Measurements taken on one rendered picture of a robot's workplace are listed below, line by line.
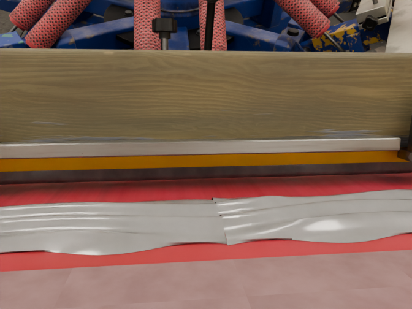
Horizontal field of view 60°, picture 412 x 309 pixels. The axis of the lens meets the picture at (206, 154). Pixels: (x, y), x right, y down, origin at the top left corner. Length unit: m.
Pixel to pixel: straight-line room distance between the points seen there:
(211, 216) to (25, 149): 0.14
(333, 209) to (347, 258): 0.05
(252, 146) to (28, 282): 0.17
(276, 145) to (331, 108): 0.06
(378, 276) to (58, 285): 0.14
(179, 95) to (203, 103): 0.02
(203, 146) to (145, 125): 0.05
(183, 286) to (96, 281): 0.04
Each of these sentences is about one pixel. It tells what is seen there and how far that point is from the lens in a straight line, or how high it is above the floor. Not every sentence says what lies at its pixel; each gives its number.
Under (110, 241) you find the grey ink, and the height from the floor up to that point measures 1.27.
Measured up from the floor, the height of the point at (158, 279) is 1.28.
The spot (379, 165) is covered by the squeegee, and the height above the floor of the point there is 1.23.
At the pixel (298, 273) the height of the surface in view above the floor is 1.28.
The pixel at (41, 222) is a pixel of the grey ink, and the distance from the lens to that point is 0.22.
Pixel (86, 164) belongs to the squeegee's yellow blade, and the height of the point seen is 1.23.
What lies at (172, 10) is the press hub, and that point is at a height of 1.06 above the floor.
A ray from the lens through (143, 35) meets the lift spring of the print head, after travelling 0.68.
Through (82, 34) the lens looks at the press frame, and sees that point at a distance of 0.96.
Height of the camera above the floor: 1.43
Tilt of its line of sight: 44 degrees down
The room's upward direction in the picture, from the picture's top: 5 degrees clockwise
